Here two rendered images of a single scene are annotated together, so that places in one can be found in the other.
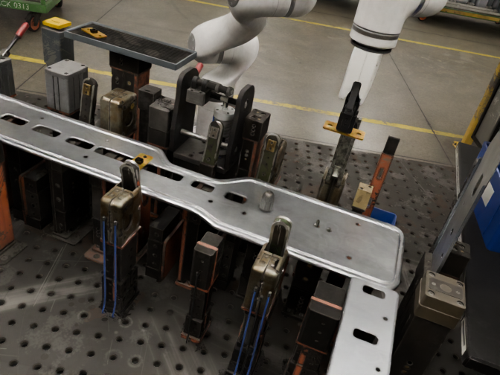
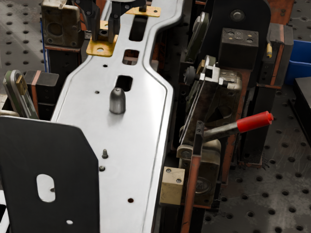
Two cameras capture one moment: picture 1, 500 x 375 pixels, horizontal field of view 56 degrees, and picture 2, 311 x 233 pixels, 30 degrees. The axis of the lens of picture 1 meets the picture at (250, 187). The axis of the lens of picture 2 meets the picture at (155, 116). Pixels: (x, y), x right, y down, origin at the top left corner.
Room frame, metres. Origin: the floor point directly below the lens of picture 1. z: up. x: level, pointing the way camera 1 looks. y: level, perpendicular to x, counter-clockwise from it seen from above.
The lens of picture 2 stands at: (0.85, -0.86, 1.76)
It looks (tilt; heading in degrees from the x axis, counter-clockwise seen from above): 44 degrees down; 81
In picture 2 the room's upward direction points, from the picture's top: 4 degrees clockwise
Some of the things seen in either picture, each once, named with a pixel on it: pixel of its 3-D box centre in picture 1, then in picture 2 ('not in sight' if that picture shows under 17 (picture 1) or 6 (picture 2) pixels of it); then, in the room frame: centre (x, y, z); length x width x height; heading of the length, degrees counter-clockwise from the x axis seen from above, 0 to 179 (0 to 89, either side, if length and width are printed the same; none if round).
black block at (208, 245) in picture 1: (202, 291); (45, 129); (0.75, 0.06, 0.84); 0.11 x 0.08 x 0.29; 167
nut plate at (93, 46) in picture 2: (344, 128); (104, 35); (0.87, -0.16, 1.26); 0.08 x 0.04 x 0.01; 77
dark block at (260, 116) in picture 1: (245, 180); (225, 115); (1.14, 0.02, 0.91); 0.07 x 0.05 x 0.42; 167
